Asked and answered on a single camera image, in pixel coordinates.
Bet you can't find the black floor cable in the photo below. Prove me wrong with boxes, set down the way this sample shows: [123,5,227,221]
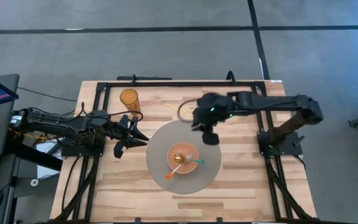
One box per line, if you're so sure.
[17,86,78,103]

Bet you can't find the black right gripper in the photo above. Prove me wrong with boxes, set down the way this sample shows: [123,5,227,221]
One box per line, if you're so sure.
[191,91,234,146]

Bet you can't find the yellow straw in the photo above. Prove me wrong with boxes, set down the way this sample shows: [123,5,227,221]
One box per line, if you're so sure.
[167,104,192,116]

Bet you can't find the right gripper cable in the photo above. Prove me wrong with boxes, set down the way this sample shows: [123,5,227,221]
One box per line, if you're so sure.
[177,97,199,124]

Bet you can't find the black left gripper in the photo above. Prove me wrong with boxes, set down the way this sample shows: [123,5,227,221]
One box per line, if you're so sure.
[108,114,150,160]

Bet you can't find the fork with orange handle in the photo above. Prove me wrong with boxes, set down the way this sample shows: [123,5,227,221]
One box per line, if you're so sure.
[165,153,194,180]

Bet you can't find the orange bowl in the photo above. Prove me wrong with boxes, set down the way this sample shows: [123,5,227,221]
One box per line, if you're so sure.
[166,142,200,175]

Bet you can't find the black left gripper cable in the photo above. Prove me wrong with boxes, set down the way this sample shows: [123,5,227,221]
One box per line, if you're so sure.
[106,110,144,123]

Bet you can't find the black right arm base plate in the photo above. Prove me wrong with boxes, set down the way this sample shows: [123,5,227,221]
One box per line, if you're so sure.
[257,130,304,157]

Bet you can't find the round grey placemat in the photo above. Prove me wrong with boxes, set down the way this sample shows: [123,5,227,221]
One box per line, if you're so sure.
[146,119,222,195]

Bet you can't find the amber plastic tumbler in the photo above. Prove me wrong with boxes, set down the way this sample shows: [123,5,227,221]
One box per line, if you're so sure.
[119,88,141,116]

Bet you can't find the black aluminium table frame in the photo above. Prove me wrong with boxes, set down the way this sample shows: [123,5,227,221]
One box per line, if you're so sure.
[49,70,318,224]

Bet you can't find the yellow cable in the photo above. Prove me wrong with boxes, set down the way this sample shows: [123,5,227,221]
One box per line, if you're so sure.
[9,128,60,141]

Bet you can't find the gold spoon with green handle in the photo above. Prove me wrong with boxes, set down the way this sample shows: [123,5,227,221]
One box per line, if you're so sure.
[174,153,205,165]

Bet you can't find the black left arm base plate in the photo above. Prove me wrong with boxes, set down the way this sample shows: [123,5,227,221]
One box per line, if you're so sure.
[60,136,106,157]

